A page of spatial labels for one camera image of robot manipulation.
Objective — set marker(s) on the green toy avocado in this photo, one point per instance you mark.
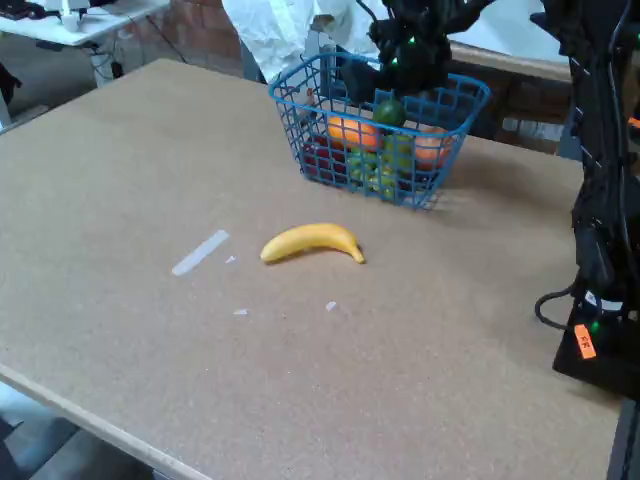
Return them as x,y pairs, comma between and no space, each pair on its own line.
390,114

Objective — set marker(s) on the orange toy fruit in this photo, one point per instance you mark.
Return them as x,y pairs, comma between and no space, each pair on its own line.
352,132

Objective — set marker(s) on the dark red toy fruit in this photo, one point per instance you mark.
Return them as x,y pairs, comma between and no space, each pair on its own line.
322,162

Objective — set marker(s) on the white card with red print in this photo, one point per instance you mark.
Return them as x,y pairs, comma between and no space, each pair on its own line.
302,97

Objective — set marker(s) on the red-orange toy pomegranate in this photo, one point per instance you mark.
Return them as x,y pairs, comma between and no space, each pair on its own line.
432,147

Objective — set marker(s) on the wooden workbench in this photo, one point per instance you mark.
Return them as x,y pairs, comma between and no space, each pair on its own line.
500,57

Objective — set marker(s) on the green toy grapes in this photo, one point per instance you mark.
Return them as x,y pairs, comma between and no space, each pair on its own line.
380,170

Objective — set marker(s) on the yellow toy banana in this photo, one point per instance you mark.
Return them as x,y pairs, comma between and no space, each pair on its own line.
310,237

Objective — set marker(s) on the grey power outlet box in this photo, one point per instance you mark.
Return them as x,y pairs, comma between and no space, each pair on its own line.
569,145

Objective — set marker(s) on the long white tape strip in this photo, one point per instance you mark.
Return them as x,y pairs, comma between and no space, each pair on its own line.
200,252

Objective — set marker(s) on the white desk leg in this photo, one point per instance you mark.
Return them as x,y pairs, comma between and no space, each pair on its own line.
101,65

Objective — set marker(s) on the white desk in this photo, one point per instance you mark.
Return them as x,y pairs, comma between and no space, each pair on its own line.
100,22

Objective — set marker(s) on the white object on desk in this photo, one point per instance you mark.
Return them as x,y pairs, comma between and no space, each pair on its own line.
70,20

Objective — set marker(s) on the black table leg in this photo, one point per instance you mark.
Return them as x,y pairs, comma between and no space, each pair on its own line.
627,450

